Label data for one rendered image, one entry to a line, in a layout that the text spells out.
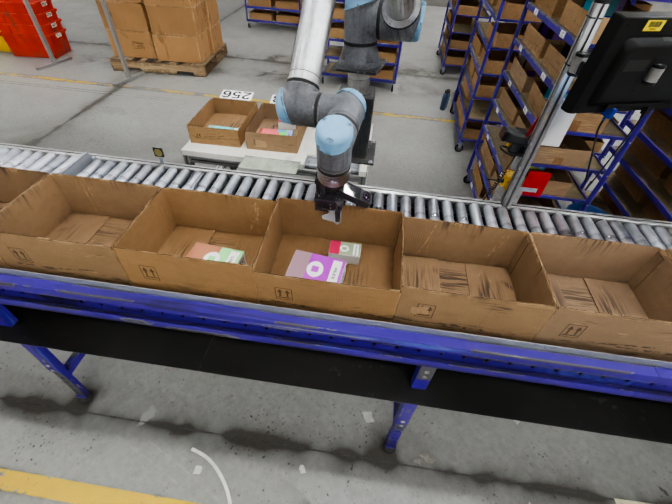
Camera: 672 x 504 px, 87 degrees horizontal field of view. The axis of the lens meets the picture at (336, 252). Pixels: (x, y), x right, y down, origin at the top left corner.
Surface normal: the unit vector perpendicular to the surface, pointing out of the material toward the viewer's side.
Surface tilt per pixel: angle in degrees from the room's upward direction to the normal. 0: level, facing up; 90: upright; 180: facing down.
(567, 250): 90
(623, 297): 0
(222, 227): 89
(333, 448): 0
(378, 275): 6
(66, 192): 90
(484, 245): 89
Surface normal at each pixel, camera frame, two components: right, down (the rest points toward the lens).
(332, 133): -0.01, -0.43
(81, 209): -0.13, 0.69
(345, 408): 0.05, -0.71
